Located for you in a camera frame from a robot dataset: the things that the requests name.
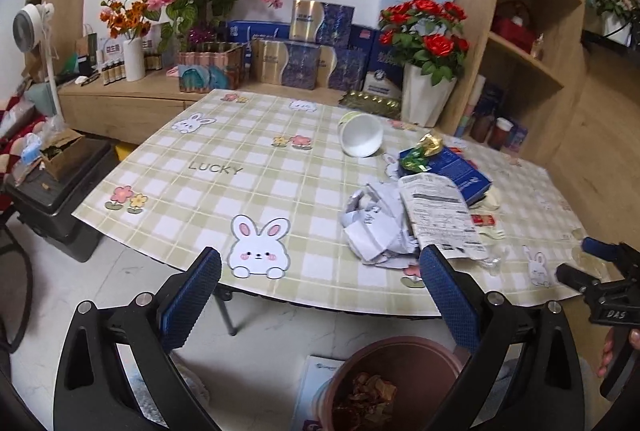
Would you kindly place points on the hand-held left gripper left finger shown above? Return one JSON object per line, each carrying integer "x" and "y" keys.
{"x": 192, "y": 296}

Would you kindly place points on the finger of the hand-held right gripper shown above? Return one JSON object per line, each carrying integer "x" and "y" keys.
{"x": 600, "y": 247}
{"x": 577, "y": 278}

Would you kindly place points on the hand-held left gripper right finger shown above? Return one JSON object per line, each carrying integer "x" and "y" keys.
{"x": 447, "y": 301}

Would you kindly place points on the clear plastic cup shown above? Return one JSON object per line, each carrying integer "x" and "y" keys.
{"x": 495, "y": 258}

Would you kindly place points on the white plastic fork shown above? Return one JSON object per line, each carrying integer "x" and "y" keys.
{"x": 492, "y": 236}

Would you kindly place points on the printed paper leaflet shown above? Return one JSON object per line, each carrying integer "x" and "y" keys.
{"x": 440, "y": 216}

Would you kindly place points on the brown plastic waste bin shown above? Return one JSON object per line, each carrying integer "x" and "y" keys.
{"x": 425, "y": 386}

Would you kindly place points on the red sachet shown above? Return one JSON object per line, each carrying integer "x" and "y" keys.
{"x": 482, "y": 220}

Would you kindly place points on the white paper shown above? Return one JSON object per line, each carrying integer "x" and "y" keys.
{"x": 372, "y": 226}

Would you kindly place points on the blue cardboard box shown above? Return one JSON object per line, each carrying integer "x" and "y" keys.
{"x": 460, "y": 176}

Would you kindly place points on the small white paper scrap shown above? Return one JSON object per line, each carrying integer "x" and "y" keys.
{"x": 391, "y": 167}

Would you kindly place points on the gold green foil wrapper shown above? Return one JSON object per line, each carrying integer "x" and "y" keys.
{"x": 419, "y": 153}

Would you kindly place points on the person's right hand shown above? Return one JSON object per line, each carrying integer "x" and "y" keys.
{"x": 608, "y": 353}

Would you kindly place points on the clear plastic wrapper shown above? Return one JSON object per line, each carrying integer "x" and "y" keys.
{"x": 585, "y": 258}

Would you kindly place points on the black table leg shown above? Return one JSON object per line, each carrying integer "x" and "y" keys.
{"x": 227, "y": 311}

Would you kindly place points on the brown food scraps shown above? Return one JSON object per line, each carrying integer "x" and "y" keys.
{"x": 365, "y": 398}

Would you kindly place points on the green checked rabbit tablecloth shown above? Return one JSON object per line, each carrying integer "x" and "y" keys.
{"x": 280, "y": 191}

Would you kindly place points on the small light blue box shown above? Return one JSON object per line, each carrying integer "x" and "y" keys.
{"x": 519, "y": 135}

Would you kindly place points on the dark red cup white rim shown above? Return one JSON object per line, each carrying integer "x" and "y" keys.
{"x": 501, "y": 136}

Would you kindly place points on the black storage crate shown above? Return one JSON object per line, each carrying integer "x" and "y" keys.
{"x": 70, "y": 211}

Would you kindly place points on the white blue booklet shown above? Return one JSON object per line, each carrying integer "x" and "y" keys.
{"x": 310, "y": 391}

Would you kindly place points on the dark brown plastic cup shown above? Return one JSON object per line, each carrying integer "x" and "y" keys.
{"x": 482, "y": 128}

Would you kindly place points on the black round hoop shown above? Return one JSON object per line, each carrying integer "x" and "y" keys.
{"x": 27, "y": 271}

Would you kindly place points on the dark blue printed box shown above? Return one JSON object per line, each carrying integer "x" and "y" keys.
{"x": 492, "y": 98}

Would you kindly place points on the stack of pastel cups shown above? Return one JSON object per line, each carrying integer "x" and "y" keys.
{"x": 472, "y": 106}

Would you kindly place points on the white faceted flower pot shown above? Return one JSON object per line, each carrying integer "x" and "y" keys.
{"x": 425, "y": 103}

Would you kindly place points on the wooden low cabinet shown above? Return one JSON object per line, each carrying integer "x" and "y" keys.
{"x": 125, "y": 108}

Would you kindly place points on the gold blister tray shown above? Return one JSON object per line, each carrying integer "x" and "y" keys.
{"x": 370, "y": 103}

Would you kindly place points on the teal plastic item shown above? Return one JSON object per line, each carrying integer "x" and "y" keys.
{"x": 197, "y": 78}

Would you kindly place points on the clear plastic bags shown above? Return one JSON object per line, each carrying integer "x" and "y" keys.
{"x": 27, "y": 146}

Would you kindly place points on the white blue carton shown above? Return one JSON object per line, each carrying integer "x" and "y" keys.
{"x": 382, "y": 86}

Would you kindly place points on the row of small brown bottles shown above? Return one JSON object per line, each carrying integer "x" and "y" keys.
{"x": 113, "y": 72}

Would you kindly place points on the wooden slat planter box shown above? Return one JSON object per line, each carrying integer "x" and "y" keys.
{"x": 212, "y": 58}

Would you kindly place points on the pink rose potted plant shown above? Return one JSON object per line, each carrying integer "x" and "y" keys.
{"x": 610, "y": 1}

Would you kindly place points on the gold blue gift box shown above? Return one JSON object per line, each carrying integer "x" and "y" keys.
{"x": 285, "y": 63}
{"x": 325, "y": 23}
{"x": 345, "y": 71}

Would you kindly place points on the red patterned blanket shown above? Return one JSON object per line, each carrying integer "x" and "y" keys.
{"x": 10, "y": 111}

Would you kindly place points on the white box red print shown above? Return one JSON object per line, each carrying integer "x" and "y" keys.
{"x": 112, "y": 47}

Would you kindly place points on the small paper gift bag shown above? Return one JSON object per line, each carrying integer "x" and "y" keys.
{"x": 86, "y": 48}

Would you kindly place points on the red rose artificial plant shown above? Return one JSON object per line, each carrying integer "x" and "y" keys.
{"x": 425, "y": 31}

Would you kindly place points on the flat blue box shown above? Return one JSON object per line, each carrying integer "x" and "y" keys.
{"x": 257, "y": 32}

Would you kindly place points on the orange artificial flowers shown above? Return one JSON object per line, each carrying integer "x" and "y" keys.
{"x": 125, "y": 21}

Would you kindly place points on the white desk fan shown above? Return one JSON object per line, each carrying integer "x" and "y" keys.
{"x": 30, "y": 23}

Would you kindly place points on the black wall shelf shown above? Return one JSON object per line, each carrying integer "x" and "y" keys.
{"x": 600, "y": 41}

